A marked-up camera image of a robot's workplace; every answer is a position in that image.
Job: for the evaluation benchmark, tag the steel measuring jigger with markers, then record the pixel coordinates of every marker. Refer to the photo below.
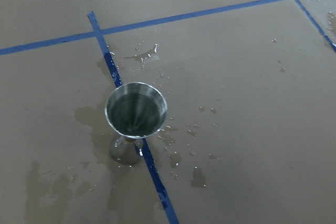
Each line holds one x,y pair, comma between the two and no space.
134,111

